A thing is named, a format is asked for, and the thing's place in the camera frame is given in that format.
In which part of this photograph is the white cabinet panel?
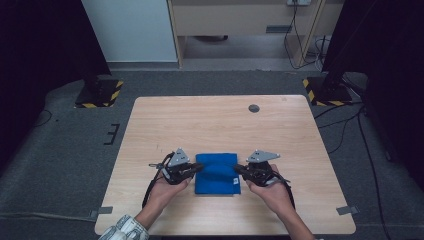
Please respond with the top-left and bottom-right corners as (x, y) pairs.
(81, 0), (179, 63)

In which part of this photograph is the black curtain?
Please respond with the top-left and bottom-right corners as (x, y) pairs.
(321, 0), (424, 183)
(0, 0), (112, 171)

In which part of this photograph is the hand-held gripper cable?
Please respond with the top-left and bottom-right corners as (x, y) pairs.
(271, 170), (296, 210)
(141, 151), (176, 210)

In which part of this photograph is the long black floor cable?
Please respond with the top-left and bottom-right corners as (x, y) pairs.
(357, 109), (385, 240)

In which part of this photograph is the blue cloth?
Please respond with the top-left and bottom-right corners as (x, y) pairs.
(194, 152), (242, 196)

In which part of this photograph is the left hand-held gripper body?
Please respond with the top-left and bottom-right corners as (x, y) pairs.
(161, 147), (193, 186)

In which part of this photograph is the grey tape strip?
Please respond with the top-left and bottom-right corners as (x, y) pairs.
(335, 205), (361, 216)
(89, 206), (114, 220)

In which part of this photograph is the person's left hand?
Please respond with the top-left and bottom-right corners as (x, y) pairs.
(146, 176), (194, 216)

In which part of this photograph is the right hand-held gripper cable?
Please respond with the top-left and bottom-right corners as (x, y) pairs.
(271, 170), (296, 210)

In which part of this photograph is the black stand with striped base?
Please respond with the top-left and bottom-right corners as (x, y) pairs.
(74, 74), (125, 109)
(302, 71), (354, 107)

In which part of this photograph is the person's right hand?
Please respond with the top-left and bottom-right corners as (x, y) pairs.
(245, 163), (295, 216)

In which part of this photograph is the grey desk label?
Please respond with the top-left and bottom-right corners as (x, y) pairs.
(265, 24), (293, 34)

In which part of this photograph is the light wooden desk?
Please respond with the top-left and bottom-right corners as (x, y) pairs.
(166, 0), (345, 69)

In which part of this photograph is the thin black floor cable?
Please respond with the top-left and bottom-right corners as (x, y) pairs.
(33, 108), (54, 128)

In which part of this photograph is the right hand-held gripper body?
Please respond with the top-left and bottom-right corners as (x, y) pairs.
(245, 149), (281, 187)

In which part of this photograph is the black hanging power cable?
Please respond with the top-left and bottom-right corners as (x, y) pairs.
(283, 0), (326, 71)

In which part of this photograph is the left hand-held gripper cable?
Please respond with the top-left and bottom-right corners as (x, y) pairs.
(141, 151), (176, 210)

